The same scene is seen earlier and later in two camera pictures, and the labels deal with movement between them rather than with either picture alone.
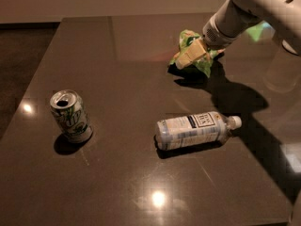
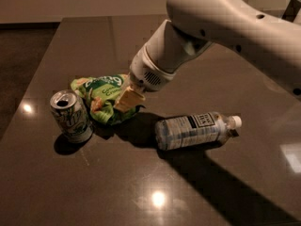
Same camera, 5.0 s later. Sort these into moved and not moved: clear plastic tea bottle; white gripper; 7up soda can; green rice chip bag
Moved: green rice chip bag; white gripper
Not moved: 7up soda can; clear plastic tea bottle
